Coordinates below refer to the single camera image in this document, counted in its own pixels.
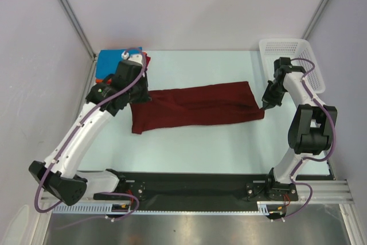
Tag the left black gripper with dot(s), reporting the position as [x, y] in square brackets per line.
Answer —
[144, 97]

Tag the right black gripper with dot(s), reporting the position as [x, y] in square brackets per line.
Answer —
[271, 96]

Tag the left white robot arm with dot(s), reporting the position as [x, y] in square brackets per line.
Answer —
[58, 173]

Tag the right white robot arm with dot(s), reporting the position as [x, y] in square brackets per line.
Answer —
[311, 136]

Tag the folded orange t shirt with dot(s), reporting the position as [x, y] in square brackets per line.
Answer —
[97, 80]

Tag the white plastic basket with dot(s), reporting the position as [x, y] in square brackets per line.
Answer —
[273, 48]

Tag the folded blue t shirt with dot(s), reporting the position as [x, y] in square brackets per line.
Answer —
[107, 61]

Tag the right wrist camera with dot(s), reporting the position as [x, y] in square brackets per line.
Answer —
[282, 62]

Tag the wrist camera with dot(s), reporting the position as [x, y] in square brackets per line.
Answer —
[136, 58]
[282, 62]

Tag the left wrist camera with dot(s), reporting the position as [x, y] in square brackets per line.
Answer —
[136, 58]

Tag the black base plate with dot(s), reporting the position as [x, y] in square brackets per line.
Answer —
[178, 181]

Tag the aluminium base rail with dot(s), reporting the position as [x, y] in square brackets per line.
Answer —
[311, 192]

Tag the white slotted cable duct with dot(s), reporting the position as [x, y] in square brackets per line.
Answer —
[250, 208]

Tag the right aluminium frame post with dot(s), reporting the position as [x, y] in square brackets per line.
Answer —
[317, 15]

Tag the aluminium frame post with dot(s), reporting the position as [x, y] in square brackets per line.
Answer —
[77, 27]
[317, 15]

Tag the left aluminium frame post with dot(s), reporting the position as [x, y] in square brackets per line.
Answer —
[77, 27]

